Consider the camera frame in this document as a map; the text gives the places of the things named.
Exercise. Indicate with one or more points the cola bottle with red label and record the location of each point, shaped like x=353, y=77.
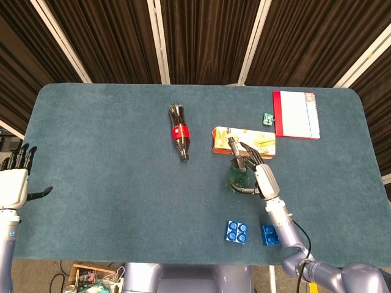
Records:
x=180, y=131

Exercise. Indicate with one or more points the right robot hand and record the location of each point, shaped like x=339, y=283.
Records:
x=259, y=177

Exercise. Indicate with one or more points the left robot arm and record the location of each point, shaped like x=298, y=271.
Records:
x=7, y=244

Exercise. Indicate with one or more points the blue-green table cloth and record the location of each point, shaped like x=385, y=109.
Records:
x=122, y=183

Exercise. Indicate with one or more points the green spray bottle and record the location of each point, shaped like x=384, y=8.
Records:
x=239, y=171

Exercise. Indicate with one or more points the blue building block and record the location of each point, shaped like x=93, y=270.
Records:
x=268, y=236
x=237, y=232

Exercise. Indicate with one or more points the cardboard box with clutter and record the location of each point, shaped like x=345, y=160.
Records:
x=88, y=279

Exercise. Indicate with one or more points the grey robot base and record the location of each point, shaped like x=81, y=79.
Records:
x=189, y=279

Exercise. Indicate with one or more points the yellow biscuit box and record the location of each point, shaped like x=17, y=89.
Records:
x=262, y=142

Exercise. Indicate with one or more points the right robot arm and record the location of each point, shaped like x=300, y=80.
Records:
x=305, y=250

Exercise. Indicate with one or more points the red and white notebook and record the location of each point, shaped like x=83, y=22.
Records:
x=296, y=115

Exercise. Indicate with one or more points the small green cube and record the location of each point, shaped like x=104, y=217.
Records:
x=268, y=119

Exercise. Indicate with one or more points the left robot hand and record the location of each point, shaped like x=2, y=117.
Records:
x=12, y=189

